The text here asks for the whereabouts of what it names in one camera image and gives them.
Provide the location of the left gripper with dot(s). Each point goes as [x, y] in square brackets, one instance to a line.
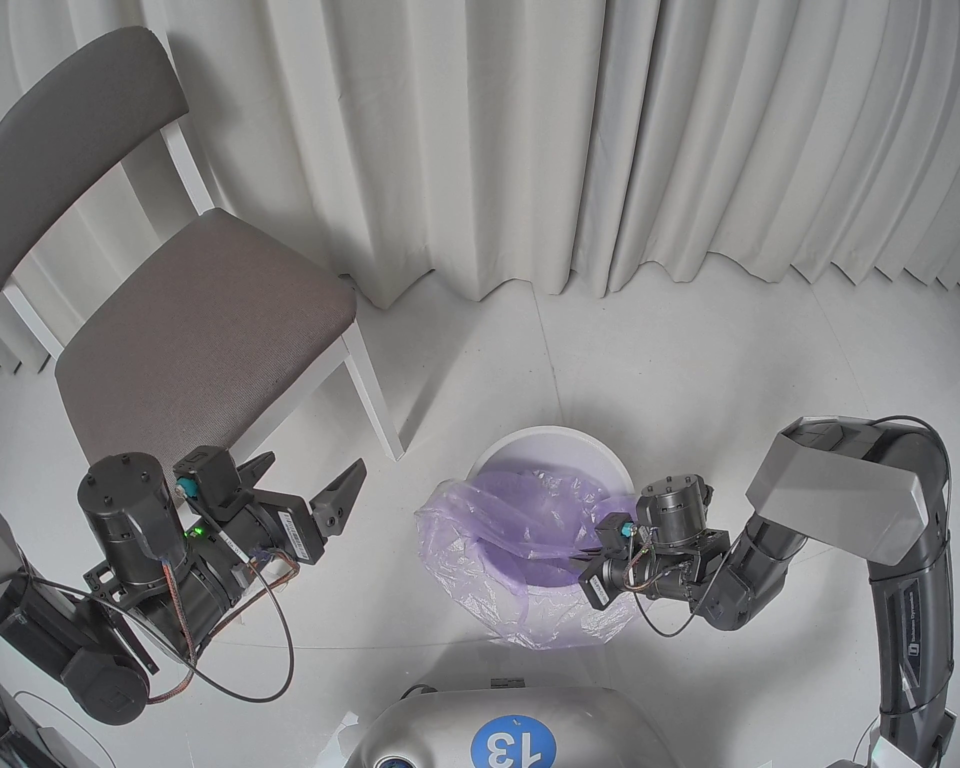
[292, 536]

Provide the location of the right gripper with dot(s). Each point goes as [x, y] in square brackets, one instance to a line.
[622, 576]

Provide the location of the purple plastic bag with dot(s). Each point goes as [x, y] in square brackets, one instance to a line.
[480, 517]

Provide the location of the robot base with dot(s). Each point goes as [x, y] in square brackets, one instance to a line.
[585, 727]

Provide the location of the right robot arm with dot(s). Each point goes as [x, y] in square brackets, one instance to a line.
[825, 487]

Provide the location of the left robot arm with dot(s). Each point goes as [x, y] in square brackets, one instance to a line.
[120, 517]

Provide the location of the white trash bin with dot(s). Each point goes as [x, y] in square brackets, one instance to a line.
[555, 450]

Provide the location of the grey white-framed chair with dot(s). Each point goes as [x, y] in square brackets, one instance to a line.
[202, 337]

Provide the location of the white curtain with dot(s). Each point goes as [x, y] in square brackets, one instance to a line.
[450, 150]
[787, 135]

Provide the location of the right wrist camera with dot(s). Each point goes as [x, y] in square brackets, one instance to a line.
[616, 529]

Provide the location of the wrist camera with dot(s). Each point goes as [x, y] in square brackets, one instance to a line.
[616, 529]
[214, 472]

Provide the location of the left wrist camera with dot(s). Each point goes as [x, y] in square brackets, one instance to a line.
[214, 472]

